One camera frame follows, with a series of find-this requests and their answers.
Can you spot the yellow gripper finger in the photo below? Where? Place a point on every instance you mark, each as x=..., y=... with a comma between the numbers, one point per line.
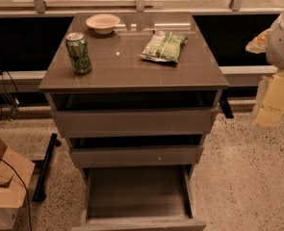
x=259, y=44
x=269, y=107

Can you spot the green soda can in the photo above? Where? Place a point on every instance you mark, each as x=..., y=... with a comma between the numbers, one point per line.
x=77, y=49

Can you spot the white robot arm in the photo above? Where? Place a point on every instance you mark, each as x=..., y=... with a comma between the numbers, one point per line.
x=274, y=53

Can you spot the grey top drawer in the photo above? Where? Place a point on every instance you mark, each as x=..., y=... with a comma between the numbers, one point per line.
x=94, y=124

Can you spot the grey drawer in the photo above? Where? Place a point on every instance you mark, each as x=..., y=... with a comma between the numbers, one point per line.
x=135, y=157
x=139, y=199
x=94, y=124

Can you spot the grey middle drawer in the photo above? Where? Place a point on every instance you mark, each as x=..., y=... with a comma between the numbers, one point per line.
x=135, y=157

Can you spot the grey drawer cabinet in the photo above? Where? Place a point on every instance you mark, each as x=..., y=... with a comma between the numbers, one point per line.
x=120, y=80

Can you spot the grey bottom drawer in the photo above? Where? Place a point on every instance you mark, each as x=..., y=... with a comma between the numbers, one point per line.
x=139, y=199

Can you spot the green chip bag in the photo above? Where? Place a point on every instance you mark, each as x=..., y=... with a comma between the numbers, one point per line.
x=164, y=46

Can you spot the white paper bowl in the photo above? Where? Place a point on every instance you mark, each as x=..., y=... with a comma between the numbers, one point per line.
x=103, y=24

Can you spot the black metal stand leg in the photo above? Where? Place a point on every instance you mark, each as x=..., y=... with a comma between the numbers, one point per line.
x=39, y=194

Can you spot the brown cardboard box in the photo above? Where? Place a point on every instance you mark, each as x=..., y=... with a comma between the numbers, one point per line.
x=15, y=174

